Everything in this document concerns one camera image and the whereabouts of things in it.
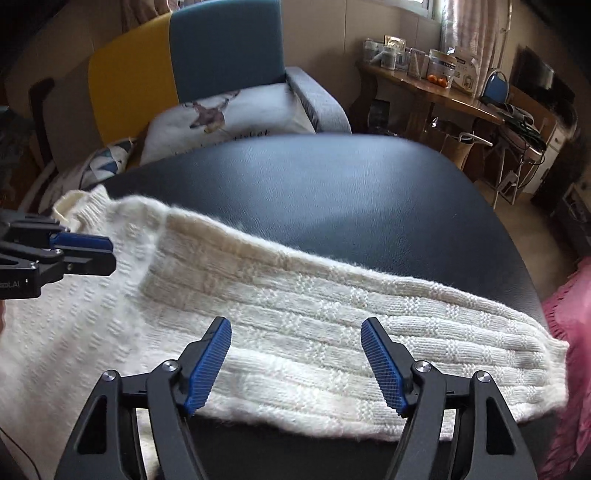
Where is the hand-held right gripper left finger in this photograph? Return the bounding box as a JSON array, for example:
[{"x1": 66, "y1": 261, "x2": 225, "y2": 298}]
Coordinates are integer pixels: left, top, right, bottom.
[{"x1": 54, "y1": 316, "x2": 233, "y2": 480}]

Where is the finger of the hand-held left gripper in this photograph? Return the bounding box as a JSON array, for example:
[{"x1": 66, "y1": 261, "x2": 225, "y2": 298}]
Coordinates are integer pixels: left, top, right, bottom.
[
  {"x1": 28, "y1": 251, "x2": 117, "y2": 296},
  {"x1": 9, "y1": 222, "x2": 114, "y2": 254}
]

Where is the grey yellow blue sofa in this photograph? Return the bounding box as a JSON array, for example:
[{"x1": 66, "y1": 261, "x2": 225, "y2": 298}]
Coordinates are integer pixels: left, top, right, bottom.
[{"x1": 4, "y1": 0, "x2": 354, "y2": 195}]

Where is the deer print pillow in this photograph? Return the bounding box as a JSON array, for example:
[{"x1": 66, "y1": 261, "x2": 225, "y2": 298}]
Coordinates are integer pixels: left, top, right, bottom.
[{"x1": 139, "y1": 83, "x2": 319, "y2": 164}]

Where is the pink ruffled bedspread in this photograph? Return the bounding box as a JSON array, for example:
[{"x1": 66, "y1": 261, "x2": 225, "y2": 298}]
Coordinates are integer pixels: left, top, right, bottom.
[{"x1": 538, "y1": 258, "x2": 591, "y2": 480}]

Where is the black television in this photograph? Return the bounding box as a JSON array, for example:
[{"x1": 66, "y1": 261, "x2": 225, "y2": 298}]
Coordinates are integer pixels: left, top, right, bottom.
[{"x1": 512, "y1": 44, "x2": 575, "y2": 109}]

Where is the wide window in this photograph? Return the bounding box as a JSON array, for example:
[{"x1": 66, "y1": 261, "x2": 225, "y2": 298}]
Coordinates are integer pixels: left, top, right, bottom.
[{"x1": 406, "y1": 0, "x2": 441, "y2": 19}]

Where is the grey bag with cables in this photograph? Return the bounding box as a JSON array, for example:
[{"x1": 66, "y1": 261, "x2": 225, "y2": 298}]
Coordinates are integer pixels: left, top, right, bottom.
[{"x1": 482, "y1": 99, "x2": 550, "y2": 139}]

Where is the white printed box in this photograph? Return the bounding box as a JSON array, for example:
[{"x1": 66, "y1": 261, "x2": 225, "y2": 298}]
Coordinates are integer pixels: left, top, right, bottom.
[{"x1": 450, "y1": 48, "x2": 483, "y2": 97}]

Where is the cream knit sweater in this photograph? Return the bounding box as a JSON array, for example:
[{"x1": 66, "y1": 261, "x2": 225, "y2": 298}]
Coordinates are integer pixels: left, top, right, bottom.
[{"x1": 0, "y1": 185, "x2": 571, "y2": 480}]

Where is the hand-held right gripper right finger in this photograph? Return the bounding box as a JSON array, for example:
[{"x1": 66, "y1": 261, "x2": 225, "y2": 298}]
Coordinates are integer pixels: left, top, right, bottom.
[{"x1": 360, "y1": 316, "x2": 539, "y2": 480}]

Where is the wooden desk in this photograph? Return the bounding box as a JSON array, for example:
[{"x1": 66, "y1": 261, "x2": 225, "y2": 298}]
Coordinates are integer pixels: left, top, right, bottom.
[{"x1": 358, "y1": 62, "x2": 506, "y2": 153}]

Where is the patterned curtain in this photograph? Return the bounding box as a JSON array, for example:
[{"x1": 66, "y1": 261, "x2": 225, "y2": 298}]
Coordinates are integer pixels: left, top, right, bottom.
[
  {"x1": 117, "y1": 0, "x2": 174, "y2": 21},
  {"x1": 438, "y1": 0, "x2": 513, "y2": 61}
]

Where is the geometric print pillow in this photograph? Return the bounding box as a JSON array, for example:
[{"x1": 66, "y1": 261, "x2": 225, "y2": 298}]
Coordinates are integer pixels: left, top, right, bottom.
[{"x1": 39, "y1": 138, "x2": 139, "y2": 206}]

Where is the clear plastic container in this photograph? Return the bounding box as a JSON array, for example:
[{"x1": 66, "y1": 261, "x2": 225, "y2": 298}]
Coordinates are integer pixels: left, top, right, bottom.
[{"x1": 406, "y1": 47, "x2": 428, "y2": 78}]

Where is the white cabinet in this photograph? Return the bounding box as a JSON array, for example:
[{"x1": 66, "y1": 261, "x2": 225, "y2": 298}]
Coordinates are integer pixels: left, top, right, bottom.
[{"x1": 547, "y1": 122, "x2": 571, "y2": 153}]

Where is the cluster of white jars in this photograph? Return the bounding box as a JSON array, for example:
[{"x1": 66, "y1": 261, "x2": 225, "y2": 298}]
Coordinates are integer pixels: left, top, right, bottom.
[{"x1": 362, "y1": 38, "x2": 409, "y2": 72}]

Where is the dark printed box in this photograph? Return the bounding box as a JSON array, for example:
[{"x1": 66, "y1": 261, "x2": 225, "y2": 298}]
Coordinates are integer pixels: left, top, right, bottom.
[{"x1": 367, "y1": 99, "x2": 393, "y2": 134}]

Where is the metal folding stool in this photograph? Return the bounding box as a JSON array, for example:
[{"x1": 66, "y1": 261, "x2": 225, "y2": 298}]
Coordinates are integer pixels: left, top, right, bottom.
[{"x1": 489, "y1": 124, "x2": 548, "y2": 208}]

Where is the blue folding chair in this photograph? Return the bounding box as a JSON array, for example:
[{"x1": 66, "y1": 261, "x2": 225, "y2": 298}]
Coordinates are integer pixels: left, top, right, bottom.
[{"x1": 482, "y1": 68, "x2": 511, "y2": 104}]

